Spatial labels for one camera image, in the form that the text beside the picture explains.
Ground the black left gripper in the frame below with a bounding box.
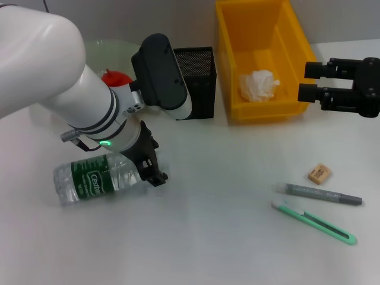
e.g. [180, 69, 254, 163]
[119, 120, 169, 188]

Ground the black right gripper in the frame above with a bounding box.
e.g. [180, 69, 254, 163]
[297, 56, 380, 119]

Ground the white paper ball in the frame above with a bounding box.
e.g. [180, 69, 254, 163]
[238, 69, 281, 103]

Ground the clear green-label water bottle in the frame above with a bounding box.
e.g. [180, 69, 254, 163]
[53, 153, 144, 206]

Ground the beige eraser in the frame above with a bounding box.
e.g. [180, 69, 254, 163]
[307, 163, 333, 186]

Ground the grey marker pen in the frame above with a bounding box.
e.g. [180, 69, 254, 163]
[272, 182, 363, 206]

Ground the black mesh pen holder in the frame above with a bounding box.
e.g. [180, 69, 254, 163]
[173, 46, 218, 121]

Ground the pale green glass fruit plate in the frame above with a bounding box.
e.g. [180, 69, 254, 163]
[28, 40, 142, 134]

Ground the mint green utility knife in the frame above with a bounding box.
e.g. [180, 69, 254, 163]
[270, 198, 357, 246]

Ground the yellow plastic bin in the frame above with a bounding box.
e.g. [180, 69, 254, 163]
[215, 0, 318, 125]

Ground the left arm cable with plug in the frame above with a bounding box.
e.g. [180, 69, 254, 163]
[61, 129, 103, 153]

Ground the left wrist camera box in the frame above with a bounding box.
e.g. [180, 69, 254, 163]
[130, 33, 194, 121]

